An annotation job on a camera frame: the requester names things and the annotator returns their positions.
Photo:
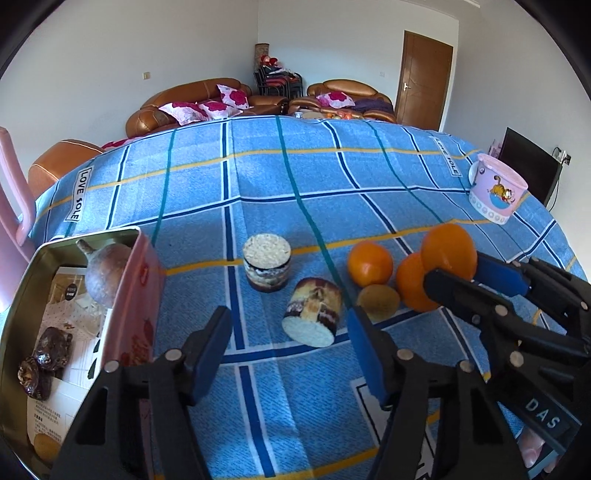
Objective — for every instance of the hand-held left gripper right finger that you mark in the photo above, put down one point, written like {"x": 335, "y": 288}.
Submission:
{"x": 367, "y": 350}

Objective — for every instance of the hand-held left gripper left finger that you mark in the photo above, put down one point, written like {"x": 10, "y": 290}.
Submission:
{"x": 210, "y": 355}

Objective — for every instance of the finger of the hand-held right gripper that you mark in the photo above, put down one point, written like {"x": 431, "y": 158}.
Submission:
{"x": 461, "y": 295}
{"x": 501, "y": 277}

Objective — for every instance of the smooth orange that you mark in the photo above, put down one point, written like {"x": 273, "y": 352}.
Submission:
{"x": 448, "y": 251}
{"x": 371, "y": 263}

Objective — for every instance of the bumpy mandarin orange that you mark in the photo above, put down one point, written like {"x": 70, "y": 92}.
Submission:
{"x": 413, "y": 286}

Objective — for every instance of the kiwi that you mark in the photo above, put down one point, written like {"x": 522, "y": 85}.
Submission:
{"x": 379, "y": 300}

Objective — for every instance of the small tan cake print can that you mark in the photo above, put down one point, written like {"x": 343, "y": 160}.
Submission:
{"x": 311, "y": 314}

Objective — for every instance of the pink floral tin box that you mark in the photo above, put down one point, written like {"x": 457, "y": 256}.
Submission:
{"x": 134, "y": 295}

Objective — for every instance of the small dark cake print can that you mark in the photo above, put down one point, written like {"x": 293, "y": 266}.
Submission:
{"x": 267, "y": 263}

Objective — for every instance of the large purple passion fruit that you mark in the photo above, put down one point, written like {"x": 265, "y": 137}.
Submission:
{"x": 106, "y": 277}

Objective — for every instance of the person's right hand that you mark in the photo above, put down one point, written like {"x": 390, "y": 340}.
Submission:
{"x": 538, "y": 452}

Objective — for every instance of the pink cartoon cat cup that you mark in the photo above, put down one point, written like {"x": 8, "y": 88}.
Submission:
{"x": 496, "y": 194}

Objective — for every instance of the black television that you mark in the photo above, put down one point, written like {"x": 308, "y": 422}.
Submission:
{"x": 528, "y": 166}

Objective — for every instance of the printed paper leaflet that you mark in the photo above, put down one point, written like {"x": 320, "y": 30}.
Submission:
{"x": 69, "y": 397}

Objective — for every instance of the blue plaid tablecloth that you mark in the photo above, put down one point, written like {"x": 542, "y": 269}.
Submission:
{"x": 286, "y": 184}

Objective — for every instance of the brown wooden door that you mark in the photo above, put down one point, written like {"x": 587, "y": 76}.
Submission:
{"x": 422, "y": 83}

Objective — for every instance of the purple blanket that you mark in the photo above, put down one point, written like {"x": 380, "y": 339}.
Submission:
{"x": 374, "y": 105}

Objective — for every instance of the cluttered coffee table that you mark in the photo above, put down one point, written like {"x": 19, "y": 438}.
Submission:
{"x": 323, "y": 114}

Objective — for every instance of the white pillow with magenta flowers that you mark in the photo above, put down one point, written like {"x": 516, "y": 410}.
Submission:
{"x": 334, "y": 98}
{"x": 184, "y": 113}
{"x": 234, "y": 97}
{"x": 219, "y": 110}

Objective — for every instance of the brown leather armchair sofa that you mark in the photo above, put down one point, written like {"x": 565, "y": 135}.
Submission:
{"x": 346, "y": 86}

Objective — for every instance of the brown leather chair back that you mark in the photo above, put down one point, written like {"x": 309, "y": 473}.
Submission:
{"x": 60, "y": 164}

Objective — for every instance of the pink electric kettle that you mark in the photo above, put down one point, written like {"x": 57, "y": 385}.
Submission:
{"x": 14, "y": 207}

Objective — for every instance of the long brown leather sofa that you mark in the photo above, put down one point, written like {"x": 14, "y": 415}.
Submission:
{"x": 184, "y": 92}

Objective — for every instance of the stacked dark chairs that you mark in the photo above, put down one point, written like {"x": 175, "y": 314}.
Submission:
{"x": 277, "y": 85}

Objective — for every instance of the red plush toy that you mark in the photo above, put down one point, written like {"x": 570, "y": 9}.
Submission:
{"x": 268, "y": 60}

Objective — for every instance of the tall patterned vase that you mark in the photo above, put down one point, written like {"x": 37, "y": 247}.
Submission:
{"x": 261, "y": 53}

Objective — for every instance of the wall power outlet with plug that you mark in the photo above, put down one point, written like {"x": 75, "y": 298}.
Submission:
{"x": 563, "y": 156}

